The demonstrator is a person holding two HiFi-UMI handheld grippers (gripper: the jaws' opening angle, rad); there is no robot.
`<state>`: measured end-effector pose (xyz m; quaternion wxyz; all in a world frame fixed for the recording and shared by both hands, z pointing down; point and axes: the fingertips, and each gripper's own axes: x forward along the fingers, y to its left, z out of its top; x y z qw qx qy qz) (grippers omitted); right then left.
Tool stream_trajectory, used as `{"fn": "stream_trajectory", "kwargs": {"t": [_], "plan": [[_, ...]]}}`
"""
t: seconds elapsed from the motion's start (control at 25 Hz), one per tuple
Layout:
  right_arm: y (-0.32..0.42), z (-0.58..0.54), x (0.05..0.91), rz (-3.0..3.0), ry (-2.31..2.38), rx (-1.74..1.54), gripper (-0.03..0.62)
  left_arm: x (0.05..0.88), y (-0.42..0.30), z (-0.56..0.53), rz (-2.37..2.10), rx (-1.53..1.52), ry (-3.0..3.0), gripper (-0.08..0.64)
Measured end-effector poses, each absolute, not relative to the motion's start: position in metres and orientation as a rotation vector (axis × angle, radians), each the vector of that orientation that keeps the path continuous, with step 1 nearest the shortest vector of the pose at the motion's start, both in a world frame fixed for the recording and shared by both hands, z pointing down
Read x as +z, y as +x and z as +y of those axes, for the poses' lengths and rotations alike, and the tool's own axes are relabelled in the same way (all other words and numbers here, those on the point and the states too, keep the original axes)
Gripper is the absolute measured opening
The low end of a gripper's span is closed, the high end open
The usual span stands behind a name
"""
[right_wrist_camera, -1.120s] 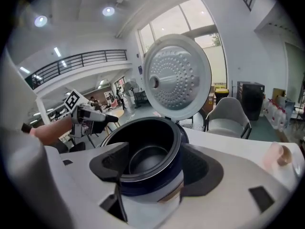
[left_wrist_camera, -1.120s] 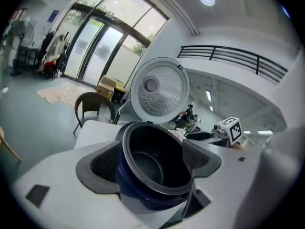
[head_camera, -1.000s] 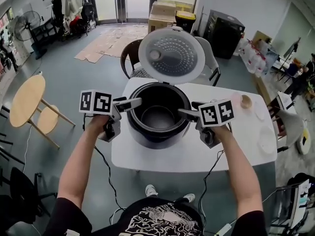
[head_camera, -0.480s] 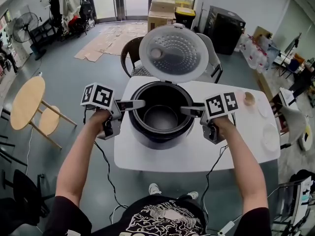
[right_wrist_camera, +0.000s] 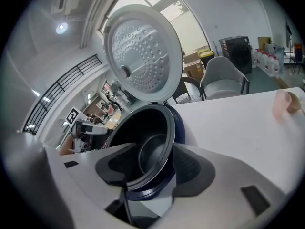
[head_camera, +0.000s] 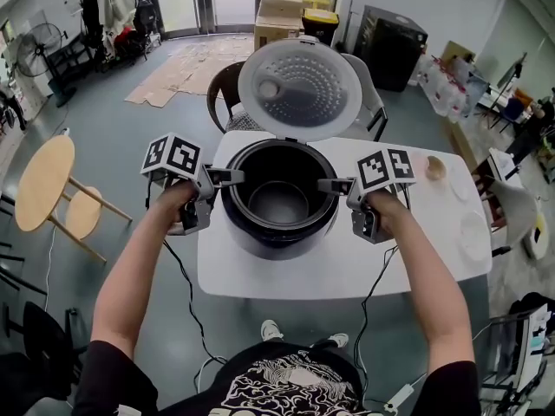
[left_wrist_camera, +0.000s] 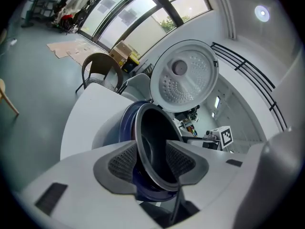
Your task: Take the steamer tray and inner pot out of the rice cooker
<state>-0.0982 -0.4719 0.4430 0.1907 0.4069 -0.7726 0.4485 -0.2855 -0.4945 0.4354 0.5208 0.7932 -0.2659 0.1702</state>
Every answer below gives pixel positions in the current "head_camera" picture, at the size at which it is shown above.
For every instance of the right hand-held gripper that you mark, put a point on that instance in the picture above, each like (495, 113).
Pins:
(381, 169)

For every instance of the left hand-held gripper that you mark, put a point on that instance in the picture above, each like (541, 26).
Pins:
(173, 156)

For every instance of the black pot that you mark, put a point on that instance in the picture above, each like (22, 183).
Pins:
(277, 206)

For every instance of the round steamer plate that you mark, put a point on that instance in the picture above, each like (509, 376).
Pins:
(474, 234)

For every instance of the person's right forearm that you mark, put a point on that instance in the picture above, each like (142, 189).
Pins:
(433, 293)

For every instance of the person's left forearm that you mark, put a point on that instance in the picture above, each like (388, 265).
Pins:
(130, 284)

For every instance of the person's left hand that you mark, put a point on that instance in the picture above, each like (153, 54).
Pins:
(173, 197)

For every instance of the person's right hand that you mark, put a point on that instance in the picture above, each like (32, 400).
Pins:
(390, 206)

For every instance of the pink plastic cup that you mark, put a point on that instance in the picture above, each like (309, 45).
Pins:
(418, 163)

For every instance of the dark wicker chair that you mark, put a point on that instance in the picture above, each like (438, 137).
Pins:
(223, 89)

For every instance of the grey upholstered chair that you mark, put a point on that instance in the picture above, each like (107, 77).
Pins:
(370, 98)
(513, 206)

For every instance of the beige bowl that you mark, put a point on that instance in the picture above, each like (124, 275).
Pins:
(435, 167)

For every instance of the dark rice cooker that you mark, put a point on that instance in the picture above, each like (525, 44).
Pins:
(299, 85)

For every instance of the large black cabinet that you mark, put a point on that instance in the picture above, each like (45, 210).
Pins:
(392, 50)

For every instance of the cluster of clear water jugs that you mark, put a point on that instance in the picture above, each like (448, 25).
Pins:
(451, 89)

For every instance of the large cardboard box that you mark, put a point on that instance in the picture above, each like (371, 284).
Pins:
(275, 33)

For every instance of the person's right white shoe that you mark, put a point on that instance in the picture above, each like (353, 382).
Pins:
(338, 339)

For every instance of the person's white shoe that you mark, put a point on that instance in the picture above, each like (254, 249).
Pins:
(338, 339)
(271, 329)

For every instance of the person's left white shoe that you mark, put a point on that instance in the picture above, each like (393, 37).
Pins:
(271, 329)

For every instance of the black bin yellow lid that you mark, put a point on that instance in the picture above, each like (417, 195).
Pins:
(321, 26)

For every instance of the small white low table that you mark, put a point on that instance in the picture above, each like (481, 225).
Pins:
(503, 163)

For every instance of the small cardboard box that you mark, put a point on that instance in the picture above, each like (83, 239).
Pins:
(279, 4)

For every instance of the round wooden side table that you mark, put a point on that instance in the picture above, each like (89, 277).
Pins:
(43, 180)

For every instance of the clothes rack with garments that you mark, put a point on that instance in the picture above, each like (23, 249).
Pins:
(117, 15)

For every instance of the black low shelf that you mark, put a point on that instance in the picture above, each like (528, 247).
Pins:
(69, 59)

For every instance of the person's black printed T-shirt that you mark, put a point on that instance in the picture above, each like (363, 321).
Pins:
(286, 384)

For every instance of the white round cushion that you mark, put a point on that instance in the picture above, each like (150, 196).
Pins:
(535, 236)

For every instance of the black bag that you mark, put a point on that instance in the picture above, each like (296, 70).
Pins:
(531, 303)

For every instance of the metal shelf trolley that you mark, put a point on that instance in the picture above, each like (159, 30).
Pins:
(511, 353)

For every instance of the black office chair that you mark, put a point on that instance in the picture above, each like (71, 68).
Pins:
(39, 353)

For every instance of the black pedestal fan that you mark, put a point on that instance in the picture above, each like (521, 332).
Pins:
(37, 50)

